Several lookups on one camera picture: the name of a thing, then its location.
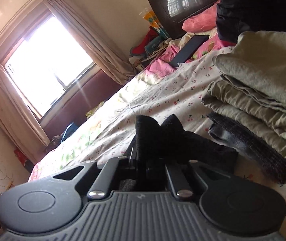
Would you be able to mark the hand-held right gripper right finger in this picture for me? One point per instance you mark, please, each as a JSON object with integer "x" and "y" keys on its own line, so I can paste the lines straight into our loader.
{"x": 176, "y": 178}

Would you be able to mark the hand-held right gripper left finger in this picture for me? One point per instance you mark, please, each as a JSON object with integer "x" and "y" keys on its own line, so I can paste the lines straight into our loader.
{"x": 106, "y": 175}

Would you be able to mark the black pants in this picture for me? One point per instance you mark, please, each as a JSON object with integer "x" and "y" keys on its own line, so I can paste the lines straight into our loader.
{"x": 173, "y": 140}

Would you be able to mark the blue cloth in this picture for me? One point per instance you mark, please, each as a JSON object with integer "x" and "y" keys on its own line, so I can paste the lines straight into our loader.
{"x": 68, "y": 133}

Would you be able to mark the dark patterned bag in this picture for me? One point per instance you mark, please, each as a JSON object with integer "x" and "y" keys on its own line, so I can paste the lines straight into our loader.
{"x": 55, "y": 143}

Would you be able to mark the yellow printed cloth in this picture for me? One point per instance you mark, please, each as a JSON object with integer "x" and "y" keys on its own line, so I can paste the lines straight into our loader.
{"x": 95, "y": 109}

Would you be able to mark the dark grey folded garment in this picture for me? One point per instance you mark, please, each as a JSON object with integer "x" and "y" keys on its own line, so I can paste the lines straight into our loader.
{"x": 253, "y": 150}

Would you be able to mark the cherry print bed sheet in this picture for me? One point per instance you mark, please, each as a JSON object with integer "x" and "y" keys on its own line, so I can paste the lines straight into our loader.
{"x": 158, "y": 98}

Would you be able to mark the red bag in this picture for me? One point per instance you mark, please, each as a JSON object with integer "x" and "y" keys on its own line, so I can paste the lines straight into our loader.
{"x": 22, "y": 159}

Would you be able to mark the white basket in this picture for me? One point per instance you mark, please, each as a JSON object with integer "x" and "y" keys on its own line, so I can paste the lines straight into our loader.
{"x": 139, "y": 64}

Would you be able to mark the beige curtain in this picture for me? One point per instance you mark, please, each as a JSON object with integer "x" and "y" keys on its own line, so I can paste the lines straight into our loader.
{"x": 92, "y": 37}
{"x": 10, "y": 110}

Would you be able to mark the black flat tablet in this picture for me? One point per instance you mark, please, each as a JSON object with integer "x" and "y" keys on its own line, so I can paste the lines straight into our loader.
{"x": 189, "y": 51}

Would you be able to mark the olive folded cloth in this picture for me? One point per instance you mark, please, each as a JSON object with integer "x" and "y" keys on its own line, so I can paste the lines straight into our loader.
{"x": 258, "y": 80}

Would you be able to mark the window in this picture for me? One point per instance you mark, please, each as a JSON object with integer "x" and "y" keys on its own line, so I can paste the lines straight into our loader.
{"x": 45, "y": 62}

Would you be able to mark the red garment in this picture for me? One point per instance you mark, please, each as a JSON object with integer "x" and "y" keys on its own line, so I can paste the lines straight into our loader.
{"x": 144, "y": 45}

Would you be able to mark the teal garment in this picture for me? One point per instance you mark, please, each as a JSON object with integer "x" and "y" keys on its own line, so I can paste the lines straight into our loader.
{"x": 156, "y": 44}

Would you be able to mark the pink pillow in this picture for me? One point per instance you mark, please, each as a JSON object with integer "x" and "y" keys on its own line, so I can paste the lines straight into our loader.
{"x": 198, "y": 21}

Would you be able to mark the black garment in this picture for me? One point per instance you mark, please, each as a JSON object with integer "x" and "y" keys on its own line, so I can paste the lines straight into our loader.
{"x": 258, "y": 12}

